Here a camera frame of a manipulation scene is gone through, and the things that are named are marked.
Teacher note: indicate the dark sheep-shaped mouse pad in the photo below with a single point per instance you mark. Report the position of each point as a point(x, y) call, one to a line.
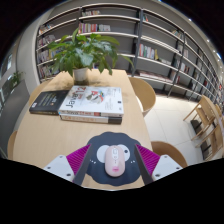
point(110, 138)

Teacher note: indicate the green indoor floor plant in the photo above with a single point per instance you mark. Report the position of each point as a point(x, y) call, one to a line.
point(16, 78)

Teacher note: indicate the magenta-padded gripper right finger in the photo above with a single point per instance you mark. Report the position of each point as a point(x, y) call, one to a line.
point(165, 165)

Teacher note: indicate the white illustrated book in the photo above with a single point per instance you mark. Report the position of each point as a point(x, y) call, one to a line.
point(93, 100)

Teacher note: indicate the pink computer mouse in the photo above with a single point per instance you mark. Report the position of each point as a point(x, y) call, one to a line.
point(114, 161)

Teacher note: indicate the round-backed wooden chair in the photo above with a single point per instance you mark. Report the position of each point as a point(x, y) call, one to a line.
point(145, 93)
point(170, 153)
point(11, 145)

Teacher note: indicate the grey shelf unit with books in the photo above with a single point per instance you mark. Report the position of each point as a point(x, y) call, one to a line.
point(156, 30)

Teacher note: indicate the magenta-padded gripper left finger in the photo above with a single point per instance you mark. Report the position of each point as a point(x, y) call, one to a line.
point(58, 165)

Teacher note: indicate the red-spined book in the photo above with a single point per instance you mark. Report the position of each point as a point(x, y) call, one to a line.
point(90, 118)

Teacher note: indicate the black book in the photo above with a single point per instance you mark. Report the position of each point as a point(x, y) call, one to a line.
point(50, 101)

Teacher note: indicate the green potted plant white pot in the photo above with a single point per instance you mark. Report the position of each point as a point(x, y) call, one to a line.
point(83, 53)

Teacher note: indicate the wooden slatted chair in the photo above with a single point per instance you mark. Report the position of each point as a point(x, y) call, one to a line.
point(206, 116)

